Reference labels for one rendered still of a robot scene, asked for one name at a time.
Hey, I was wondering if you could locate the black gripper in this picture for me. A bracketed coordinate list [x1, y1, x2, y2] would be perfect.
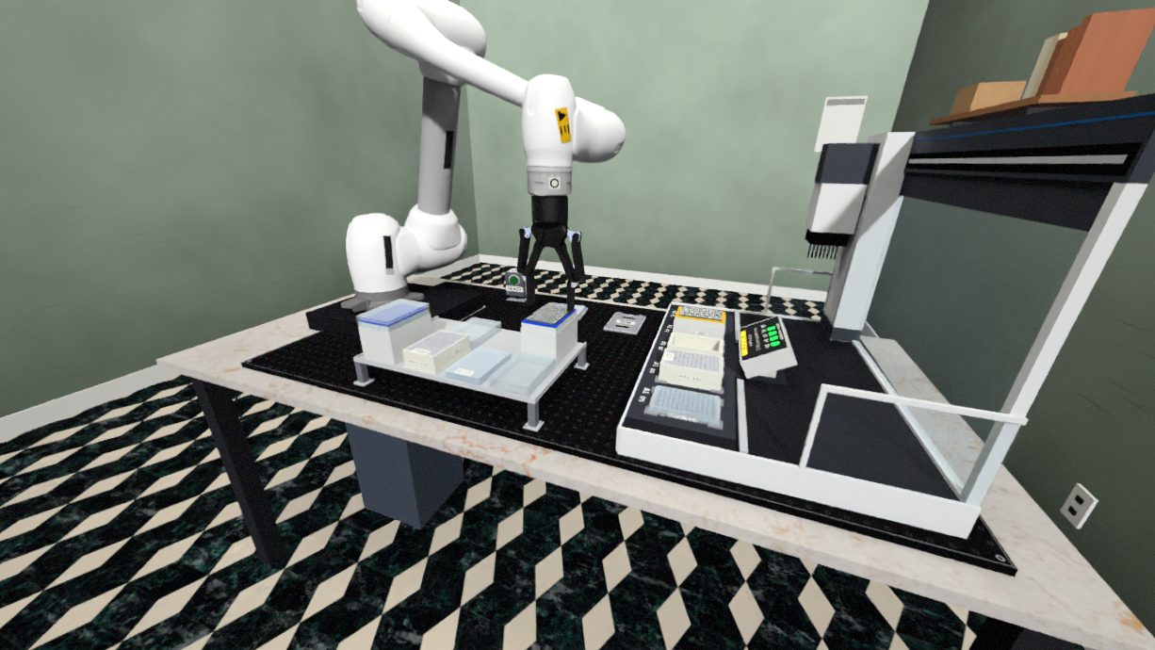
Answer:
[516, 195, 584, 311]

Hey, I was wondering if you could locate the white ready key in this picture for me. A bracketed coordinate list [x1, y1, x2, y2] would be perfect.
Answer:
[505, 268, 527, 302]

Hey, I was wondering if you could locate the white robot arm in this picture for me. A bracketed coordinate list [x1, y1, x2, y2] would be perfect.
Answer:
[341, 0, 626, 313]

